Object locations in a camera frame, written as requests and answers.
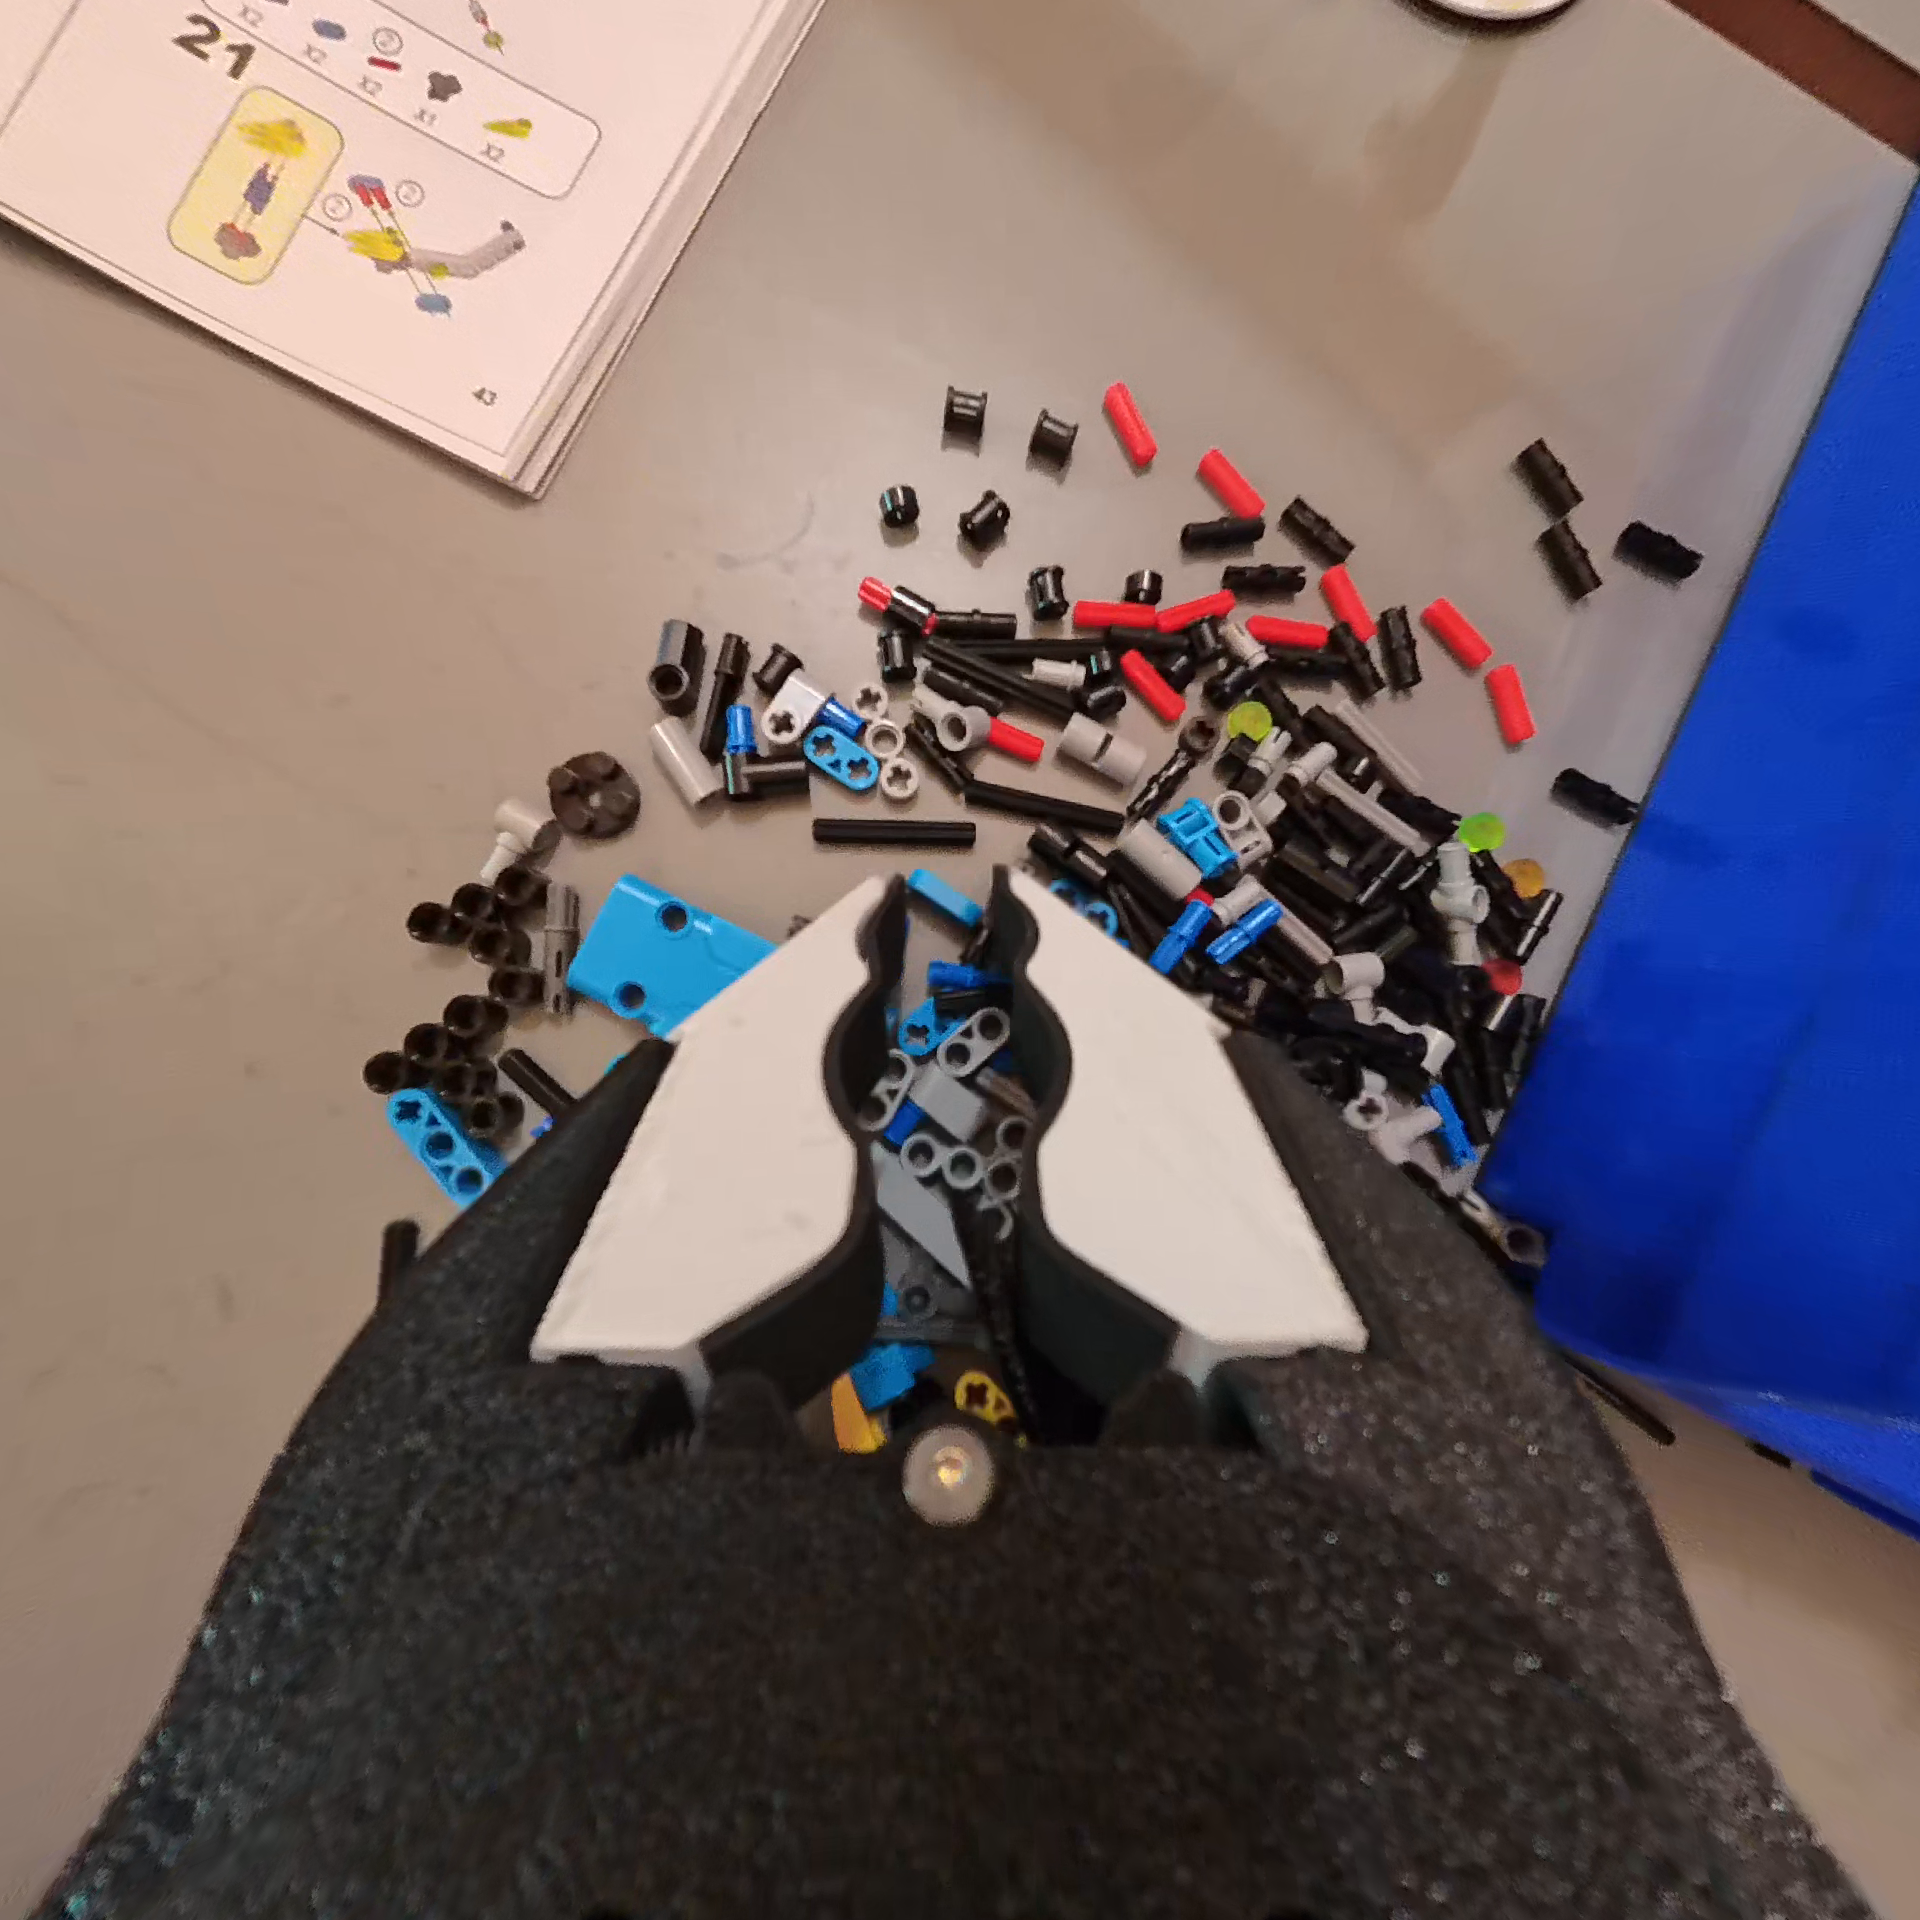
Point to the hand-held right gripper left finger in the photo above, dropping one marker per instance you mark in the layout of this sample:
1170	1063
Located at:
720	1184

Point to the pile of toy bricks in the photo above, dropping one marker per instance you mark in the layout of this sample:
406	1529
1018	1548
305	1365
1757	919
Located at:
1305	839

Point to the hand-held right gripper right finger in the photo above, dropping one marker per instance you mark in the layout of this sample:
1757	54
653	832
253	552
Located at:
1185	1184

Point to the blue plastic bin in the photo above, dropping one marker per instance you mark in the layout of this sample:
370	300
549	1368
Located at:
1757	975

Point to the white instruction booklet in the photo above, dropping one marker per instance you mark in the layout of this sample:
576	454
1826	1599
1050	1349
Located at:
301	224

